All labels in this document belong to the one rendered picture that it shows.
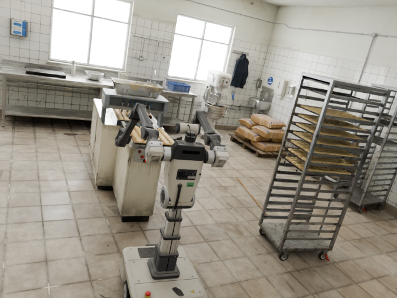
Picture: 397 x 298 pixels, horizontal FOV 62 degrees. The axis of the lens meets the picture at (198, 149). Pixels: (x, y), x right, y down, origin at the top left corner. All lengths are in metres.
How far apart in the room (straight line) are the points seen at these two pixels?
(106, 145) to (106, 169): 0.30
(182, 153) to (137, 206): 1.52
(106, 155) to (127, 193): 0.72
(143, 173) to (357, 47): 4.58
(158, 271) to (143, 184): 1.12
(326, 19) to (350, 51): 0.91
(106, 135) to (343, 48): 4.63
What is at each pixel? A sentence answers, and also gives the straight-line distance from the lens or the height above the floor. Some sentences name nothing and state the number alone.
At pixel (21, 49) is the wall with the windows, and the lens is 6.68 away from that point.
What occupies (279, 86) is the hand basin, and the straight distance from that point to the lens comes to 7.67.
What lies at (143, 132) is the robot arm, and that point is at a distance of 2.20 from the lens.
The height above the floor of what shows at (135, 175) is 0.55.
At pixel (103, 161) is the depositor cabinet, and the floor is 0.39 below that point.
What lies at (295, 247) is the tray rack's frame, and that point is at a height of 0.15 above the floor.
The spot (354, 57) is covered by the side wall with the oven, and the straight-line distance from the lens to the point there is 6.64.
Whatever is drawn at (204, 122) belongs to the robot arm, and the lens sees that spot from 2.52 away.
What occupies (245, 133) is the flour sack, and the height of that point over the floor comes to 0.32.
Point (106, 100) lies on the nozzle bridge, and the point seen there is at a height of 1.11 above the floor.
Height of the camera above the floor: 1.91
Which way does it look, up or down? 18 degrees down
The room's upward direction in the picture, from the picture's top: 12 degrees clockwise
